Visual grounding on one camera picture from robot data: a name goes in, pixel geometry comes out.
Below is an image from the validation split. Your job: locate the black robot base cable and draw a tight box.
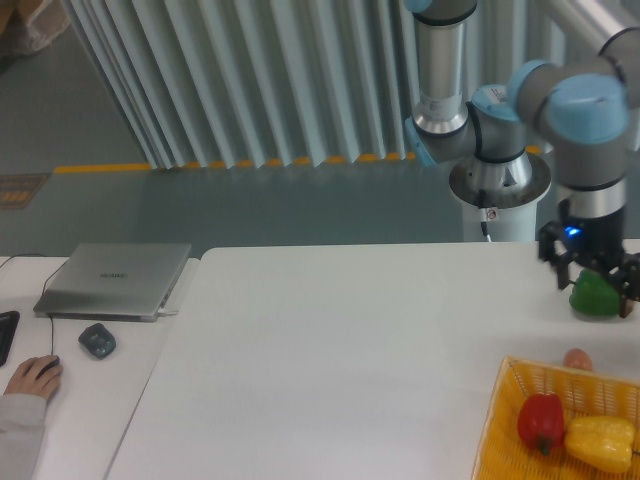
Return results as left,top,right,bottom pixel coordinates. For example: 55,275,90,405
477,187,493,243

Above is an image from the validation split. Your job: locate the black keyboard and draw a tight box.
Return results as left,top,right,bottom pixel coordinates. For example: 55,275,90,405
0,310,20,367

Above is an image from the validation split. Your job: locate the black mouse cable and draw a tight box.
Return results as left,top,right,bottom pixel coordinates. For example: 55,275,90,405
42,259,71,357

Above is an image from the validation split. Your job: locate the yellow woven basket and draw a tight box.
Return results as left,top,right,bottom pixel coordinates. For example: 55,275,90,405
471,356,639,479

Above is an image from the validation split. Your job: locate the black cable on desk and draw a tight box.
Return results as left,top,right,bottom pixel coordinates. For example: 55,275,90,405
0,252,46,279

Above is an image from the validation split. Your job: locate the red bell pepper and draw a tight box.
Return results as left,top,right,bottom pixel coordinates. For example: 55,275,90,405
517,393,565,456

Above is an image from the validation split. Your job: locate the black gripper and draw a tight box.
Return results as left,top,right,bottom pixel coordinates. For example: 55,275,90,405
537,199,639,318

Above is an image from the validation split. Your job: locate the brown cardboard box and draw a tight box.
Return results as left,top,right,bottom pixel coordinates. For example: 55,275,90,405
1,0,70,58

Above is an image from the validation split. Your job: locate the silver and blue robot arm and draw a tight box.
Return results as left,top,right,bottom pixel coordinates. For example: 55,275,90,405
405,1,639,317

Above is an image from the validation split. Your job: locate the yellow bell pepper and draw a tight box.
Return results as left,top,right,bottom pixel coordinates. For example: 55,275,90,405
564,416,637,474

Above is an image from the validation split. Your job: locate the person's right hand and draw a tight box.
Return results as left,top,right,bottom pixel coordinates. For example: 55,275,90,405
4,355,63,401

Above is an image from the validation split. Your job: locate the black computer mouse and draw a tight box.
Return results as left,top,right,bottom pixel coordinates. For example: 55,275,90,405
36,356,60,379

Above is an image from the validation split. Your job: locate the green bell pepper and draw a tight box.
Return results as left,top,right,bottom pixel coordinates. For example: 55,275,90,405
569,270,619,317

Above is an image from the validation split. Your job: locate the grey sleeved forearm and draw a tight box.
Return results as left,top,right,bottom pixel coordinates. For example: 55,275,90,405
1,394,47,479

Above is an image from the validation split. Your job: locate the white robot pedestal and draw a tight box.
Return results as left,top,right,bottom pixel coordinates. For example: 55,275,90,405
449,152,551,242

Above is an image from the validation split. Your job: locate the silver closed laptop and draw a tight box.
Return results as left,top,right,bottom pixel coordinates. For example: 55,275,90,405
33,243,191,322

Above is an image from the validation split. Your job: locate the white folding partition screen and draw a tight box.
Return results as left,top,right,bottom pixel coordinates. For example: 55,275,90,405
62,0,640,171

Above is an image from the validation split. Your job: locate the white usb plug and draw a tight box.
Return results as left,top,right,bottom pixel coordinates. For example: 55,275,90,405
157,309,179,317

